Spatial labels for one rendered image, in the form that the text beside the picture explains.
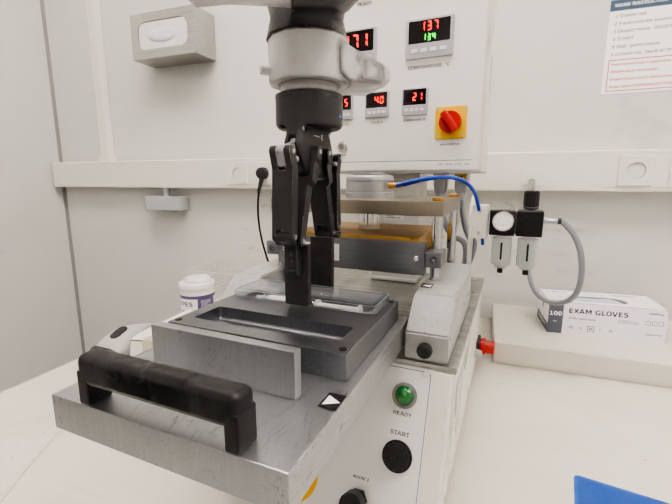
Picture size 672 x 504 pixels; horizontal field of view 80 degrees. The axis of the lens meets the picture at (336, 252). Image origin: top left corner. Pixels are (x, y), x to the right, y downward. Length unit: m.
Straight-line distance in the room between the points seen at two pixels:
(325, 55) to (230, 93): 1.05
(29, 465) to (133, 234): 1.17
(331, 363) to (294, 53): 0.30
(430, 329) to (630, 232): 0.85
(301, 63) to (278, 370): 0.29
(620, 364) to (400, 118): 0.64
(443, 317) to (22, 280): 1.73
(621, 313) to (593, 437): 0.37
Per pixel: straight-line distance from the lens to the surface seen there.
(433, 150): 0.77
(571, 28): 1.26
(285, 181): 0.41
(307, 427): 0.30
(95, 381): 0.35
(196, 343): 0.37
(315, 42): 0.45
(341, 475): 0.53
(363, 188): 0.63
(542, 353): 0.95
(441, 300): 0.50
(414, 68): 0.80
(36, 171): 2.00
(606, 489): 0.68
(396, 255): 0.56
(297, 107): 0.44
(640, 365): 0.99
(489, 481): 0.63
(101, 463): 0.71
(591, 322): 1.06
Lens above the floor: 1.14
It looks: 10 degrees down
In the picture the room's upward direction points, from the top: straight up
